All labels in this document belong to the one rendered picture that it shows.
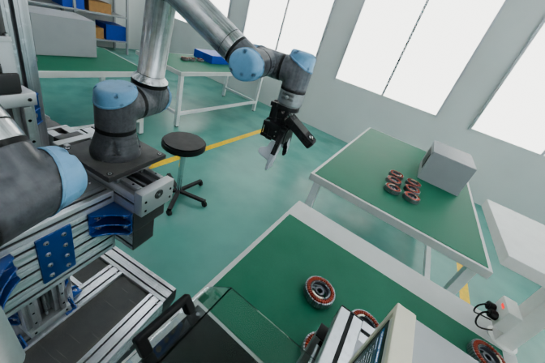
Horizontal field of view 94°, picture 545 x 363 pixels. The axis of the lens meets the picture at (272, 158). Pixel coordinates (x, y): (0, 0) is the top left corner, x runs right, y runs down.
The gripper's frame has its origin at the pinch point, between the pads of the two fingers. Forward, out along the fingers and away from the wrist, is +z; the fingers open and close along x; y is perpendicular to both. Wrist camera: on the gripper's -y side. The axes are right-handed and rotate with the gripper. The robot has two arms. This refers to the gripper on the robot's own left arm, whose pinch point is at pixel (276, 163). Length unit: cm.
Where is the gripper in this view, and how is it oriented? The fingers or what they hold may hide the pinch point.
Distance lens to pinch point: 85.8
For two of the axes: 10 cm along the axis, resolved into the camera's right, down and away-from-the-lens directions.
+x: -4.1, 3.3, -8.5
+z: -2.7, 8.5, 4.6
